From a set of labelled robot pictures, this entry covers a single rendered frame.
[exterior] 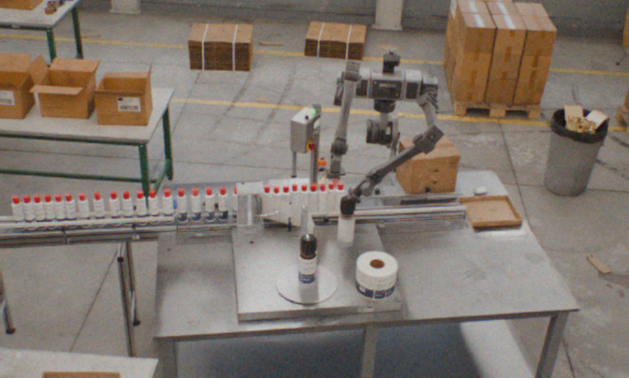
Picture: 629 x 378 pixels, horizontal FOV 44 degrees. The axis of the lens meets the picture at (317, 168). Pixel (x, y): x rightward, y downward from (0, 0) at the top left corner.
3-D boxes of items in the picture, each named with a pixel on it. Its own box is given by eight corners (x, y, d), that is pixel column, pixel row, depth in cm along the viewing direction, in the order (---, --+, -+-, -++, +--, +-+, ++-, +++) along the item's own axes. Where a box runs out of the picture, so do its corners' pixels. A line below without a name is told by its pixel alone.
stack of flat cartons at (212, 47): (188, 69, 808) (186, 41, 791) (194, 50, 853) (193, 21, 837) (250, 71, 810) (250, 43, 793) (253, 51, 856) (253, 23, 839)
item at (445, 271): (153, 340, 359) (152, 337, 358) (161, 186, 470) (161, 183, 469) (578, 311, 388) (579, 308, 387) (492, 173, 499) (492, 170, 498)
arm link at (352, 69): (364, 58, 407) (345, 54, 406) (360, 79, 401) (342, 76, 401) (350, 99, 447) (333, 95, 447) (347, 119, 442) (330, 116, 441)
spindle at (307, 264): (299, 288, 382) (300, 242, 367) (297, 277, 389) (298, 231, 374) (316, 287, 383) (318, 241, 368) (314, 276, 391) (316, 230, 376)
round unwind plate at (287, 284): (279, 306, 372) (279, 304, 371) (272, 267, 398) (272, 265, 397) (342, 302, 376) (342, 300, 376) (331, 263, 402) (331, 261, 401)
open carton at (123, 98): (91, 132, 529) (84, 82, 510) (106, 99, 573) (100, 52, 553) (148, 133, 531) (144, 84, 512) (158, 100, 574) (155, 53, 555)
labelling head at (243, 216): (238, 234, 420) (237, 195, 406) (236, 220, 430) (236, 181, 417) (263, 233, 422) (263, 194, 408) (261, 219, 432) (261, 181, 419)
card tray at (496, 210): (472, 227, 443) (473, 222, 441) (459, 202, 465) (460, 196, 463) (521, 225, 447) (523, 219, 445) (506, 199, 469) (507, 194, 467)
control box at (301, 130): (289, 150, 420) (290, 119, 410) (303, 137, 433) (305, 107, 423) (306, 154, 416) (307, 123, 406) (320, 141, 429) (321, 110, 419)
